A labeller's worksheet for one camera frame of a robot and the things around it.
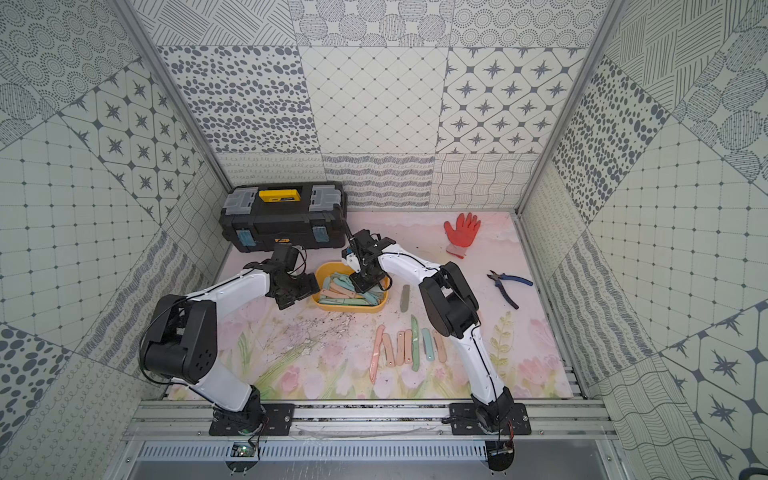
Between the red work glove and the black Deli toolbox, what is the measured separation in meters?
0.42

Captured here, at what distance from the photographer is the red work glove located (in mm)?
1120

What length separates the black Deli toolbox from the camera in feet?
3.20
